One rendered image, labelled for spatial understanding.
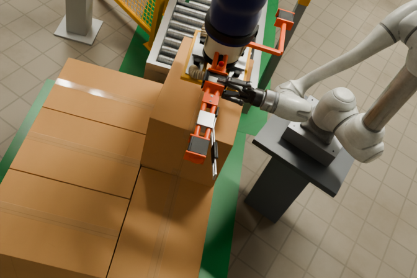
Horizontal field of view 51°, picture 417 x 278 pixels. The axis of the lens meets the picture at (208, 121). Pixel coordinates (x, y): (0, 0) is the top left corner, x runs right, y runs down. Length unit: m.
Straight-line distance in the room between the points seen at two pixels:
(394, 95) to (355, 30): 2.84
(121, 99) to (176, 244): 0.90
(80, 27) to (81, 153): 1.52
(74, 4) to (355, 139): 2.28
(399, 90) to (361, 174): 1.67
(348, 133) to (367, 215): 1.28
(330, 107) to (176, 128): 0.75
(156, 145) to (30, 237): 0.69
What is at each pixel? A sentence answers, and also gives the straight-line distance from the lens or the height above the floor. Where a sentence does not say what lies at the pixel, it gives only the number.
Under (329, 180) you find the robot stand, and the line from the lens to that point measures 2.35.
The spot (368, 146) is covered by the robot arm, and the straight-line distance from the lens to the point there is 2.15.
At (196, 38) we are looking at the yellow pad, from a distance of 2.14.
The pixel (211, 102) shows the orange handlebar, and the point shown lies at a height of 1.24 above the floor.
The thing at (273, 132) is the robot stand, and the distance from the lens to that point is 2.39.
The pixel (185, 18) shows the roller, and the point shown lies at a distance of 3.17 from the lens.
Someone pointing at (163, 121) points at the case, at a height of 0.94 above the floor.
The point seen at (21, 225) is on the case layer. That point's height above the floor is 0.54.
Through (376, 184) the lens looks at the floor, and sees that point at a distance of 3.55.
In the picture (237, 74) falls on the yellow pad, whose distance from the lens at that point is 2.00.
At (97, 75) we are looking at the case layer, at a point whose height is 0.54.
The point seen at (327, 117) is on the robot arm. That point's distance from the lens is 2.23.
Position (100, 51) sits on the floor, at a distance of 3.59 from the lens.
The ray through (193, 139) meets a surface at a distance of 1.58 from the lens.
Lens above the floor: 2.52
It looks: 50 degrees down
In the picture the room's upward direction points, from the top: 21 degrees clockwise
